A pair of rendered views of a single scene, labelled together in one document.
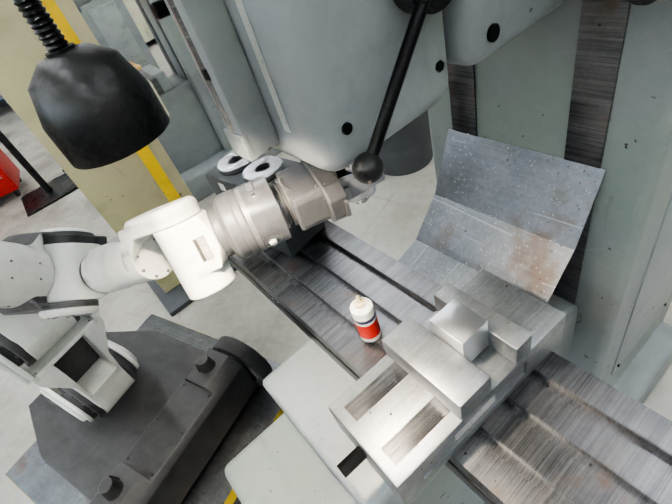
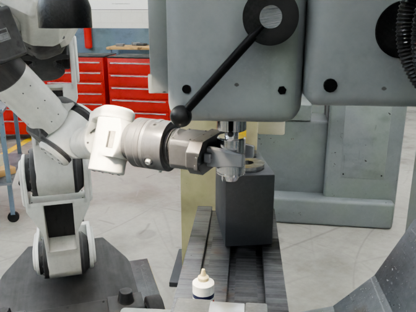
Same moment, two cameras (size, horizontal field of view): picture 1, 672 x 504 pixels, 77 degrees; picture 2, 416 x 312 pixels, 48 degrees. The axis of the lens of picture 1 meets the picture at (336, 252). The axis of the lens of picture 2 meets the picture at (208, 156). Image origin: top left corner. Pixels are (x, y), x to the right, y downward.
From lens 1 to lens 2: 0.45 m
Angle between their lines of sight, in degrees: 36
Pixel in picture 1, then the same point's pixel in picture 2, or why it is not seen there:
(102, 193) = not seen: hidden behind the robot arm
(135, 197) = (211, 175)
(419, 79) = (260, 90)
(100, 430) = (38, 288)
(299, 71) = (169, 41)
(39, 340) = (46, 182)
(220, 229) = (125, 134)
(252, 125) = (158, 72)
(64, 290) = (57, 137)
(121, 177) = not seen: hidden behind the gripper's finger
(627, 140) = not seen: outside the picture
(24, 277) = (44, 113)
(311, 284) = (212, 268)
